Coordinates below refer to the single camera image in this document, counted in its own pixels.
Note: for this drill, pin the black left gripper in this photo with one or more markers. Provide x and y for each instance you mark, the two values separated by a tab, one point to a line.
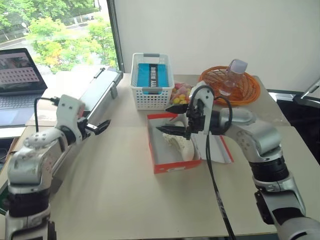
83	128

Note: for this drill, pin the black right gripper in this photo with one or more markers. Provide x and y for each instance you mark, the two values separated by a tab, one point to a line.
196	117

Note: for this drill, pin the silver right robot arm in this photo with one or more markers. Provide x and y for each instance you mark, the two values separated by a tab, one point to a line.
267	140

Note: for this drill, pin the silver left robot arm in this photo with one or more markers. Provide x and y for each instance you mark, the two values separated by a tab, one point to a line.
27	162

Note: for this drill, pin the red shoebox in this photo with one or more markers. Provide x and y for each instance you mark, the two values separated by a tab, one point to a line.
175	168

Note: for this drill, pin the bag of colourful candies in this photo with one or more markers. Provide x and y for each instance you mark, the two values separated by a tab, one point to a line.
178	96

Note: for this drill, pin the white knit shoe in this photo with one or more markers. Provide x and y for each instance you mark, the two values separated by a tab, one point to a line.
182	150

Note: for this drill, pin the white perforated plastic basket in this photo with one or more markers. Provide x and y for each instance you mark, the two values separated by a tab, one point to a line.
150	98

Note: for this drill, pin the silver aluminium case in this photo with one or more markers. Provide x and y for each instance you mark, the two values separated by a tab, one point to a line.
100	92

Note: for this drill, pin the blue box with black stripe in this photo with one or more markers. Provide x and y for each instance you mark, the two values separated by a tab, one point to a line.
143	77

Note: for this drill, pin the brown cardboard sheet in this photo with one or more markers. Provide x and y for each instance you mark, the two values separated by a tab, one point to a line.
42	117

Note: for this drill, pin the clear bottle with purple cap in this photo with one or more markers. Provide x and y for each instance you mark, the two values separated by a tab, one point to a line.
237	66

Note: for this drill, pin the grey laptop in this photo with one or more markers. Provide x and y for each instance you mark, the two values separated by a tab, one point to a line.
15	102

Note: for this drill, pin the green board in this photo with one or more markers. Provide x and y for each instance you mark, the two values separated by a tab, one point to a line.
3	200

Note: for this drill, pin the silver metal bar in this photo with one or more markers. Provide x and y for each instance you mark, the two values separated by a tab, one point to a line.
311	88

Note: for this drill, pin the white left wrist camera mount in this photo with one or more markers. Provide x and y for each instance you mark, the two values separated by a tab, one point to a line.
66	110

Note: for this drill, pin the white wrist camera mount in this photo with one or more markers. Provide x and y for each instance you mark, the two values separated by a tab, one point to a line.
208	96
66	110

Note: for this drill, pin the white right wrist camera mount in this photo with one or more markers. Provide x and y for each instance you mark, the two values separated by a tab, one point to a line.
208	96

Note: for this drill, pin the dark window frame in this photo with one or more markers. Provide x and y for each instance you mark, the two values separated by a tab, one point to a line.
117	37

